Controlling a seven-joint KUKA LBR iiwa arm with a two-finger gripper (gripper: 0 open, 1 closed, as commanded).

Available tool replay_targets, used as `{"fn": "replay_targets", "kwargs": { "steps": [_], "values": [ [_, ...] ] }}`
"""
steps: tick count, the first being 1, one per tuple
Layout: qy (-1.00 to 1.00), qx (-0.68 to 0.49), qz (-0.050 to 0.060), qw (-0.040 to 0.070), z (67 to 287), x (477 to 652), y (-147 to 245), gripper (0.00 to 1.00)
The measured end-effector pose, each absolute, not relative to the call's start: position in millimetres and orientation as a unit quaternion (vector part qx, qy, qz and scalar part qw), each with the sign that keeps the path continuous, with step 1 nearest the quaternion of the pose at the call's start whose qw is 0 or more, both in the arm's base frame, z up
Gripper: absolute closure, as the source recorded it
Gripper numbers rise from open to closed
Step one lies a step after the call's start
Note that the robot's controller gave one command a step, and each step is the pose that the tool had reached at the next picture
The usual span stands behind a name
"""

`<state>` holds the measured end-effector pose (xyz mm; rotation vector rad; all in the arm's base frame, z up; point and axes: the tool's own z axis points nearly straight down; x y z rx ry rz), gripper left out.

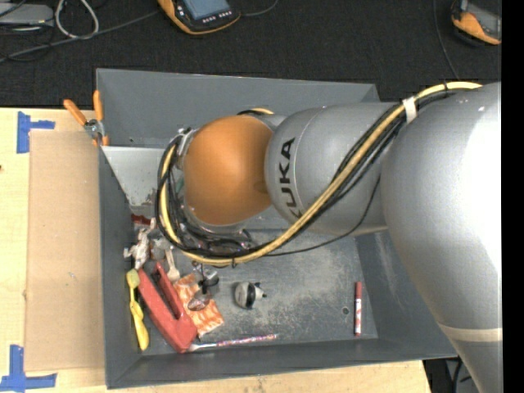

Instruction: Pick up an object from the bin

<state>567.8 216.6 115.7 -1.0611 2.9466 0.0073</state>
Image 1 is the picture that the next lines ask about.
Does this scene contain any orange and white packet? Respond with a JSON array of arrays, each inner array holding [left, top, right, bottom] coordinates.
[[173, 272, 226, 338]]

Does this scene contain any red marker pen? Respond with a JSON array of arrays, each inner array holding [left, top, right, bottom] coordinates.
[[353, 281, 364, 337]]

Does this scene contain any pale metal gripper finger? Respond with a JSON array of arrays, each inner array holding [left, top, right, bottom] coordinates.
[[198, 266, 220, 296]]

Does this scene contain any white crumpled wrapper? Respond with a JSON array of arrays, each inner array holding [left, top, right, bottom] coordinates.
[[123, 226, 151, 270]]

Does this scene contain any brown cardboard board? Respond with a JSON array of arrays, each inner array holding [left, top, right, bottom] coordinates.
[[23, 129, 108, 374]]

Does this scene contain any grey black white round toy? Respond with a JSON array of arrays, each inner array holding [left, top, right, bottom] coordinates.
[[233, 281, 268, 310]]

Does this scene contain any brown oval piece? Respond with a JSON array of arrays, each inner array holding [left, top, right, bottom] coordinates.
[[187, 295, 212, 312]]

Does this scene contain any pink patterned pencil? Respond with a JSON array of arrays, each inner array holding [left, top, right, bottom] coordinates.
[[187, 332, 280, 352]]

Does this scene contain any red flat box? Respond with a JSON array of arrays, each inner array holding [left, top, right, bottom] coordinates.
[[136, 261, 200, 355]]

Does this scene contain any grey metal bin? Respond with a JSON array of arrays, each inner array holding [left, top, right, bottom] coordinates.
[[94, 67, 459, 391]]

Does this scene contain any white plastic spoon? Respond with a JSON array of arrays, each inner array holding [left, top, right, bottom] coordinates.
[[162, 246, 182, 283]]

